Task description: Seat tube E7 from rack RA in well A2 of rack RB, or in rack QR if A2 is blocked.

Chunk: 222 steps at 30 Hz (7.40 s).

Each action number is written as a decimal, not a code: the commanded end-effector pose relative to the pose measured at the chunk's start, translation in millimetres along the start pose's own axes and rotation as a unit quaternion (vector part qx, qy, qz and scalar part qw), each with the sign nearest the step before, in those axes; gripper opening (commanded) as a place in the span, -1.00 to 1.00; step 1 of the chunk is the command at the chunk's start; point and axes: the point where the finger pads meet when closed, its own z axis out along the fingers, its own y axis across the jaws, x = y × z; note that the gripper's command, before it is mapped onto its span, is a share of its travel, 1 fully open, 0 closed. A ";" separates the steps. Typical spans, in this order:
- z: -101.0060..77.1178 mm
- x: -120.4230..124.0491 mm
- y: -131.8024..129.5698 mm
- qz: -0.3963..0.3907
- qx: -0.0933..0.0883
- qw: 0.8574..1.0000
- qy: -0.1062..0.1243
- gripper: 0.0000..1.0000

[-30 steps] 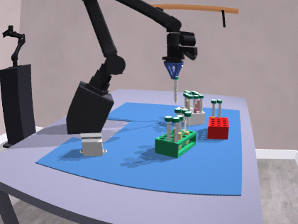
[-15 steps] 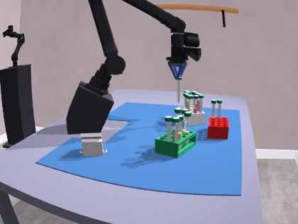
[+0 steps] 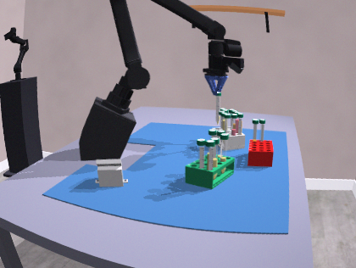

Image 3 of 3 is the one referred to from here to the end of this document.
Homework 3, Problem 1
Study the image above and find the red tube rack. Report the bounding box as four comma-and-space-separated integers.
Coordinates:
248, 140, 274, 167

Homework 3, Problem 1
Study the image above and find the green tube rack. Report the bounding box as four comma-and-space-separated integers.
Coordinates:
185, 156, 235, 189

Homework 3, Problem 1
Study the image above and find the blue flat mat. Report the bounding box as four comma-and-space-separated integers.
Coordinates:
43, 122, 289, 234

